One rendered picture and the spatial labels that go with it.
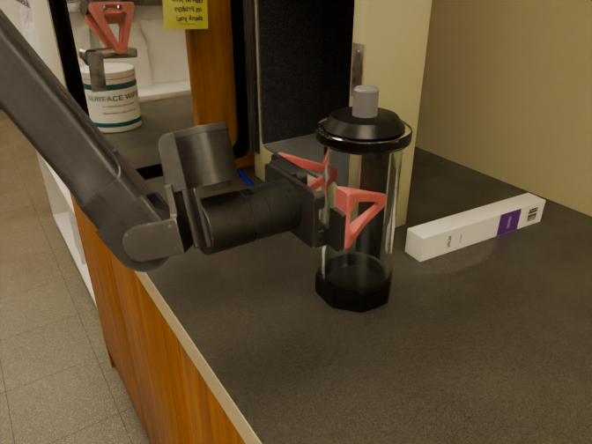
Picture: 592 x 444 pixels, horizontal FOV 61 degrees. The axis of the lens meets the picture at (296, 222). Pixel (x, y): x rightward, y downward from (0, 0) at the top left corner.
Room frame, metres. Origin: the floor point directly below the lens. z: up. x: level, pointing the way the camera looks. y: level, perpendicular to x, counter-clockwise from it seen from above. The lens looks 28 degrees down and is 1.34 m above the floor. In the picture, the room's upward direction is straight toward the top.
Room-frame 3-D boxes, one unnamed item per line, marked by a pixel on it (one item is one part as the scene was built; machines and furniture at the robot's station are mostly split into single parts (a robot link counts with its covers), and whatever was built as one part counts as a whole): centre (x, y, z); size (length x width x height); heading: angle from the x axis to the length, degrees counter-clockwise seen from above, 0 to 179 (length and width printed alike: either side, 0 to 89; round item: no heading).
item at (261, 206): (0.48, 0.02, 1.09); 0.10 x 0.07 x 0.07; 33
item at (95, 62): (0.76, 0.30, 1.18); 0.02 x 0.02 x 0.06; 35
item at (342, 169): (0.55, -0.08, 1.06); 0.11 x 0.11 x 0.21
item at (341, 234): (0.49, -0.05, 1.09); 0.09 x 0.07 x 0.07; 123
